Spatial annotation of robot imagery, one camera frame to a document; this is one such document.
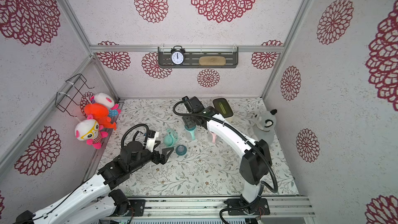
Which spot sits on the mint cap with handle ring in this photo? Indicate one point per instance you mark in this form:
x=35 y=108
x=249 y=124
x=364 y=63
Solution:
x=171 y=138

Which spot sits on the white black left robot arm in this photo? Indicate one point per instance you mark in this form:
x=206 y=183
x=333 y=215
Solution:
x=99 y=196

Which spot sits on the clear bottle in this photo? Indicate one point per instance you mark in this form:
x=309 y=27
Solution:
x=190 y=135

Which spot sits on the cream box green lid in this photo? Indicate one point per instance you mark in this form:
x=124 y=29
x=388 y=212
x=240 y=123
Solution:
x=223 y=107

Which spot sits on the grey wall shelf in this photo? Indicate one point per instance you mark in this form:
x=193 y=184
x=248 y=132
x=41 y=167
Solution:
x=192 y=57

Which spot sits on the black wire basket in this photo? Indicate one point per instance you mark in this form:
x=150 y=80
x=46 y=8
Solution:
x=77 y=94

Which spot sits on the white plush yellow glasses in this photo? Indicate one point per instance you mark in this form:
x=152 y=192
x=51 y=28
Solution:
x=91 y=132

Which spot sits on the floral table mat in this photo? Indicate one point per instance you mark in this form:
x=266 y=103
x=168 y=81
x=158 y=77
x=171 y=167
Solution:
x=207 y=169

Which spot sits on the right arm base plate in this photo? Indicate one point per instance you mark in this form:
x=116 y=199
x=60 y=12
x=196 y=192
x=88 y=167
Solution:
x=237 y=207

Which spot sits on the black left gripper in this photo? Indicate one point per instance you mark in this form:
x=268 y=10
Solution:
x=164 y=157

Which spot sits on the grey raccoon plush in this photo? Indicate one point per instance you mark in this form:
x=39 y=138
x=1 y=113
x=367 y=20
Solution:
x=263 y=127

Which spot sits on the orange red plush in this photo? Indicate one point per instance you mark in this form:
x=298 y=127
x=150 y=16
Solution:
x=100 y=114

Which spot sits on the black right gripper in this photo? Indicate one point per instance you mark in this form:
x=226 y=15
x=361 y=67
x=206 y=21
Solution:
x=189 y=123

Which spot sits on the white pink plush top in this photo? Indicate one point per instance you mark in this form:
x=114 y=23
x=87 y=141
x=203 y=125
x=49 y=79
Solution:
x=105 y=100

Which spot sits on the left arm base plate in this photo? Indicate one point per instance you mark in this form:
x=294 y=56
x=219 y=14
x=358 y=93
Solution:
x=136 y=208

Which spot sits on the black alarm clock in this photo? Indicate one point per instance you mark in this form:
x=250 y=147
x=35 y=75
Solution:
x=178 y=55

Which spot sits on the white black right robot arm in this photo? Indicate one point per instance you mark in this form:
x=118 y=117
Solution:
x=255 y=159

